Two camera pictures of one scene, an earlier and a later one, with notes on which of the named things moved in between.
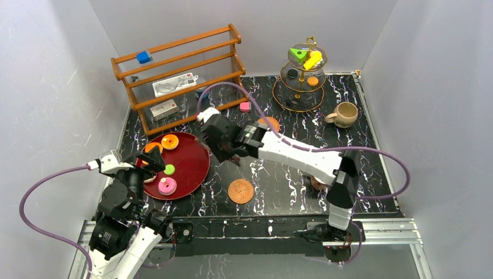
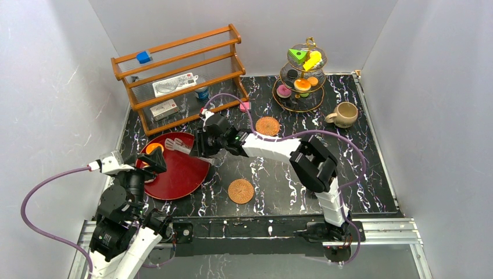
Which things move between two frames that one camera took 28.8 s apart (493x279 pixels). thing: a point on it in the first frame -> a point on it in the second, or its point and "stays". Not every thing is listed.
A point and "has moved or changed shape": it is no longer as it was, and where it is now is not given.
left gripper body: (142, 165) stays
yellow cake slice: (315, 58) stays
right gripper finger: (217, 148) -> (196, 149)
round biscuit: (312, 81) stays
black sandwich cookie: (292, 73) stays
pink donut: (167, 186) -> (283, 92)
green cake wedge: (299, 54) stays
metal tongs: (205, 146) has moved or changed shape
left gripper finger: (154, 158) stays
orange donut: (170, 142) -> (302, 85)
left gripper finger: (149, 168) stays
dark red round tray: (187, 164) stays
